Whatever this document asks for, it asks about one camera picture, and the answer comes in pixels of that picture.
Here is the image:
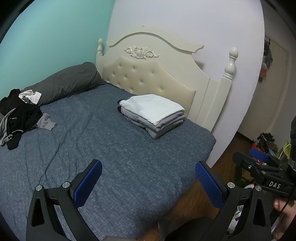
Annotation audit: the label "folded light grey clothes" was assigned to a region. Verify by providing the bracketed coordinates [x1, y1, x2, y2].
[120, 109, 187, 140]

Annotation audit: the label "yellow green bag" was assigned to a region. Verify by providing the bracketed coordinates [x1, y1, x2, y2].
[277, 140, 292, 161]

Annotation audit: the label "dark clutter pile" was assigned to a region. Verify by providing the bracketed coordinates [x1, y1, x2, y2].
[252, 132, 278, 158]

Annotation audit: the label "white polo shirt black trim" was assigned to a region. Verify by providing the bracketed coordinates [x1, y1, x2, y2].
[117, 94, 186, 127]

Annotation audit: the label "dark grey rolled duvet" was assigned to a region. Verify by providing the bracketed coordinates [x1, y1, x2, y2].
[19, 61, 107, 106]

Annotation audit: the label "black garment with white piping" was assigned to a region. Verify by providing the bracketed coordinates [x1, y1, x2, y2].
[0, 88, 43, 140]

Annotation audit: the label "clothes hanging on door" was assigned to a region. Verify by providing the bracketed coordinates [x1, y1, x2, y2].
[258, 39, 274, 83]

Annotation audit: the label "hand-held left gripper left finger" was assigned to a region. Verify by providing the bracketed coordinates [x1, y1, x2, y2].
[26, 159, 103, 241]

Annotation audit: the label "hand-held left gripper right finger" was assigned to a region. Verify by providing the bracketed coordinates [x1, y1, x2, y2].
[195, 161, 272, 241]

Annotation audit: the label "black cable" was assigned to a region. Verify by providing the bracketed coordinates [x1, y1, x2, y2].
[280, 197, 292, 214]

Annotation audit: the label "person's right hand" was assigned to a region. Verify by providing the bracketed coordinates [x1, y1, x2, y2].
[273, 198, 296, 230]

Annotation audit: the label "cream tufted headboard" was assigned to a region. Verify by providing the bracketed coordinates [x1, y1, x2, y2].
[96, 25, 239, 138]

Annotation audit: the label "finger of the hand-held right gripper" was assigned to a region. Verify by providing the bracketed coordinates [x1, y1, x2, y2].
[232, 151, 282, 180]
[249, 148, 290, 168]

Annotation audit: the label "blue woven bedspread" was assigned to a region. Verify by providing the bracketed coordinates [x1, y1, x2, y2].
[0, 83, 217, 241]

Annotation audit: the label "white t-shirt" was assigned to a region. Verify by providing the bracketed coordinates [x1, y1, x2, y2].
[19, 90, 43, 104]

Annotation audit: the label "grey hoodie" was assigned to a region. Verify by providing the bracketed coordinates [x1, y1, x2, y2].
[0, 108, 58, 147]

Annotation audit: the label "white door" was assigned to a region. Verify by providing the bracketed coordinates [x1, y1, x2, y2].
[237, 35, 291, 142]

